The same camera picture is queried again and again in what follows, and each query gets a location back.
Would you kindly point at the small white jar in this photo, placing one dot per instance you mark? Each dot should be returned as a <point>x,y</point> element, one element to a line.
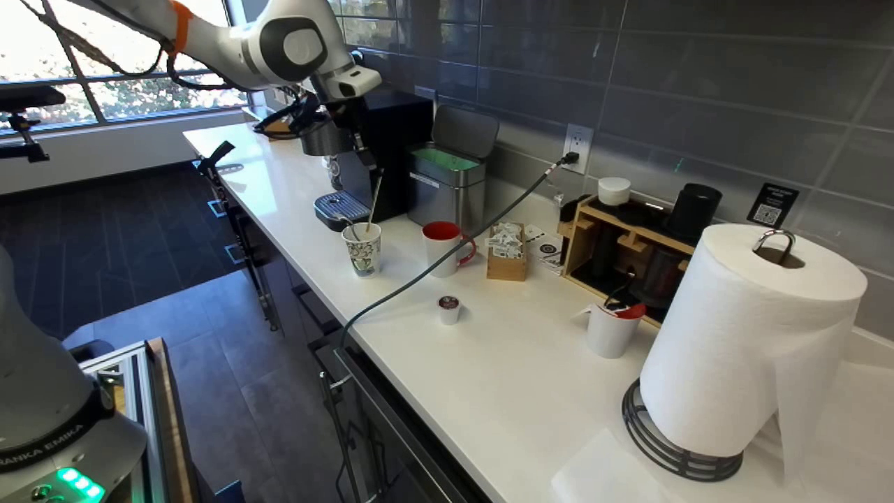
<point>614,192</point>

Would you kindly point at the white mug red inside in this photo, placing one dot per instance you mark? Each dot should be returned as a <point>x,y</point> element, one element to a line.
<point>442,254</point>

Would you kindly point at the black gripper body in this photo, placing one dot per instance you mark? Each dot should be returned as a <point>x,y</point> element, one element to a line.
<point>347,115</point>

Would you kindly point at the white wall outlet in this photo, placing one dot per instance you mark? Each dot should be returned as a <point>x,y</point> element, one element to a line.
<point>576,145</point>

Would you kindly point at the small wooden packet box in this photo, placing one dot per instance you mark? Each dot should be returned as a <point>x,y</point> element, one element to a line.
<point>510,262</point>

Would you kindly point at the white paper towel roll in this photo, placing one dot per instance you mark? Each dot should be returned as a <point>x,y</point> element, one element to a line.
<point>744,354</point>

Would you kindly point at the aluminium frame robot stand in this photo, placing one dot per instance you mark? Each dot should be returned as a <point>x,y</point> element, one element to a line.
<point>140,421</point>

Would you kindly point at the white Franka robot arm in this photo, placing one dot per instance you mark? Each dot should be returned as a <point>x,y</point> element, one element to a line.
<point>281,45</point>

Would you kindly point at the metal spoon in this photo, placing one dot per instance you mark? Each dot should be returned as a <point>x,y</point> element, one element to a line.
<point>375,201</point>

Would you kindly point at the stainless steel box open lid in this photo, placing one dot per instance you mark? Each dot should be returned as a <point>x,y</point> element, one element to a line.
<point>449,192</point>

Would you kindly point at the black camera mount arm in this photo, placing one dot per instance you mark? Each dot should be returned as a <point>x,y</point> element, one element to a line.
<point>30,101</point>

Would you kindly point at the patterned white paper cup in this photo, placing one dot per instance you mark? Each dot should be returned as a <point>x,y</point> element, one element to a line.
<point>365,254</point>

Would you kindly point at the single coffee pod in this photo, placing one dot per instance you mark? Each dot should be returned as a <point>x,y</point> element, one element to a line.
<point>449,311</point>

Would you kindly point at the black silver Keurig coffee machine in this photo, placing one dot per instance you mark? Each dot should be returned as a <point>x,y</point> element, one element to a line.
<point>396,149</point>

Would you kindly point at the white cup holding utensils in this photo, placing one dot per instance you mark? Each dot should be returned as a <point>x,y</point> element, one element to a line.
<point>611,337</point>

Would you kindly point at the black canister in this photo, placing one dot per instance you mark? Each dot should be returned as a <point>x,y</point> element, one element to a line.
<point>696,215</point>

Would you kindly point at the dark wood counter cabinet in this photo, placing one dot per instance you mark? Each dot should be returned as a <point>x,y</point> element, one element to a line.
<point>372,437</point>

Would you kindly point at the wooden condiment organizer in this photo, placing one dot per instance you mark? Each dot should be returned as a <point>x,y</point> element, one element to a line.
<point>617,247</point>

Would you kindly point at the black QR code sign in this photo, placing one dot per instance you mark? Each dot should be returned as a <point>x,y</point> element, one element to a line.
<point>773,206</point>

